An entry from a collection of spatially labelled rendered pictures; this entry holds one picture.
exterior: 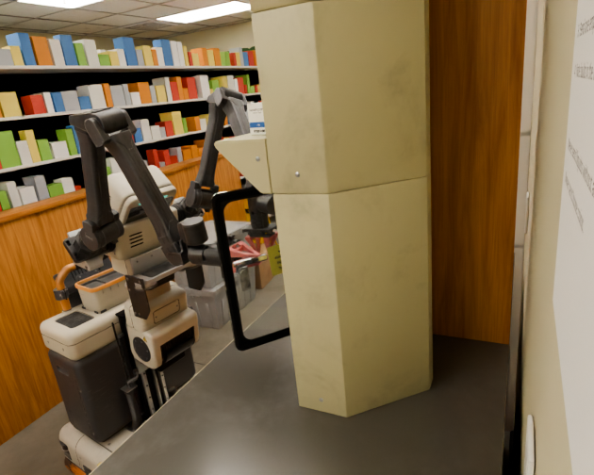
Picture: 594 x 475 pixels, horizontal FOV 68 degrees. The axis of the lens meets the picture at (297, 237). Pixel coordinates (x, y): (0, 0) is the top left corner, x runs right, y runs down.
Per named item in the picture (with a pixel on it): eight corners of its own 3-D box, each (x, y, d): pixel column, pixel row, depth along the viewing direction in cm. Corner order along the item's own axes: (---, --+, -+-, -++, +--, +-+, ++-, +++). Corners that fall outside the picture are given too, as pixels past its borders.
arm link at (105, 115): (92, 94, 118) (59, 102, 111) (130, 109, 114) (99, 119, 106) (107, 230, 144) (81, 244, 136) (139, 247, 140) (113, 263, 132)
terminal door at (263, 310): (343, 317, 120) (331, 171, 108) (237, 352, 109) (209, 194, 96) (341, 316, 121) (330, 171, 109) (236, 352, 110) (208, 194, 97)
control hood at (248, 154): (336, 162, 108) (333, 120, 105) (272, 194, 81) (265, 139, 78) (293, 163, 113) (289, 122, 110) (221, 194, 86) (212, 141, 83)
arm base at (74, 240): (96, 230, 150) (61, 241, 141) (103, 218, 145) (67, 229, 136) (109, 251, 149) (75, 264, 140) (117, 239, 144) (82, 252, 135)
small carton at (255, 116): (285, 130, 90) (282, 100, 88) (269, 134, 86) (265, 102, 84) (267, 131, 93) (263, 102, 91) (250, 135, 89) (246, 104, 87)
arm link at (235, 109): (238, 104, 163) (211, 95, 156) (245, 91, 160) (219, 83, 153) (272, 193, 142) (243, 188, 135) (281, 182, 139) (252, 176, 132)
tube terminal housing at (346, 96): (442, 345, 112) (442, 8, 88) (416, 434, 84) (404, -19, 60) (349, 331, 123) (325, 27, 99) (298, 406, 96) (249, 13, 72)
